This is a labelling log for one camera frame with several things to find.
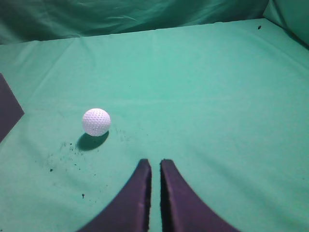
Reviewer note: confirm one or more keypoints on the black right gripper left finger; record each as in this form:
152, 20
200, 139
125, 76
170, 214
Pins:
129, 211

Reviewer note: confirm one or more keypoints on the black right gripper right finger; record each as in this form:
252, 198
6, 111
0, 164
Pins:
181, 208

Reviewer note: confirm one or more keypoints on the white dimpled golf ball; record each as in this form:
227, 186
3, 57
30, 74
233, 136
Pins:
96, 122

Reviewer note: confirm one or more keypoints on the dark purple foam cube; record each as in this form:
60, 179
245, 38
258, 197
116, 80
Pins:
10, 109

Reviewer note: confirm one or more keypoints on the green cloth table cover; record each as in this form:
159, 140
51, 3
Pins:
228, 102

